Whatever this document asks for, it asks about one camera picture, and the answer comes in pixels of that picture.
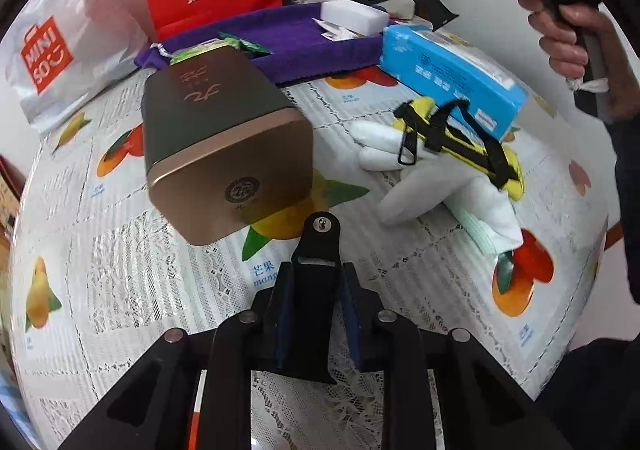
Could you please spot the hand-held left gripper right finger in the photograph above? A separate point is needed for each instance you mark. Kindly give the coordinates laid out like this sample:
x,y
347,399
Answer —
x,y
352,325

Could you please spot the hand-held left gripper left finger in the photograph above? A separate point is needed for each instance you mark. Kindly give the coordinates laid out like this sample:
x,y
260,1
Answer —
x,y
282,325

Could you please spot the white sponge block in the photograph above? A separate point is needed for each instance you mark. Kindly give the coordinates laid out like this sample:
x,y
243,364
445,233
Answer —
x,y
350,15

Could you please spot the light green tissue pack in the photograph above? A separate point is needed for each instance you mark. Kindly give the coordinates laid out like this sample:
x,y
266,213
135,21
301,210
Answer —
x,y
200,51

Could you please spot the person's right hand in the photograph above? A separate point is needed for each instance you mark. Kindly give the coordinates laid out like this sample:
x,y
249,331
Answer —
x,y
560,37

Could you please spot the blue tissue pack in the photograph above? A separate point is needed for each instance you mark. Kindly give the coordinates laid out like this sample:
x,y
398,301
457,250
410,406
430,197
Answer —
x,y
440,70

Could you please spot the fruit print lace tablecloth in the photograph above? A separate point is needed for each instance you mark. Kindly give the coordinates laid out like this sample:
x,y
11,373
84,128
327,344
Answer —
x,y
150,280

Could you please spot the white cloth glove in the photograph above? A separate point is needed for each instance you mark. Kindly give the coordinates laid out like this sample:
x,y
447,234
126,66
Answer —
x,y
425,190

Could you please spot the purple cloth pouch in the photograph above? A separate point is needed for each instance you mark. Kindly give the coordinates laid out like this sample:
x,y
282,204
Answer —
x,y
300,45

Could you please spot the pale green cloth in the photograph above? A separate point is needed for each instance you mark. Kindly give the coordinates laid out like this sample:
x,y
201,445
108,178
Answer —
x,y
477,230

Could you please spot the green and gold tin box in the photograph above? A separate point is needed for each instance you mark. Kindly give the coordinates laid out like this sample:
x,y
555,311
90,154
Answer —
x,y
215,130

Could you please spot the person's dark clothing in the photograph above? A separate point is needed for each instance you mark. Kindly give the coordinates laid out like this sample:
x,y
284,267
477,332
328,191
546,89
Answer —
x,y
590,390

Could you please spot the brown cardboard box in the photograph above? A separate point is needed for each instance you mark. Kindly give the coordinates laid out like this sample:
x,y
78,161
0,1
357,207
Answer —
x,y
7,190

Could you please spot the white plastic shopping bag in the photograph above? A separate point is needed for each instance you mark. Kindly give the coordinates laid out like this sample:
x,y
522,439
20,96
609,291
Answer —
x,y
100,30

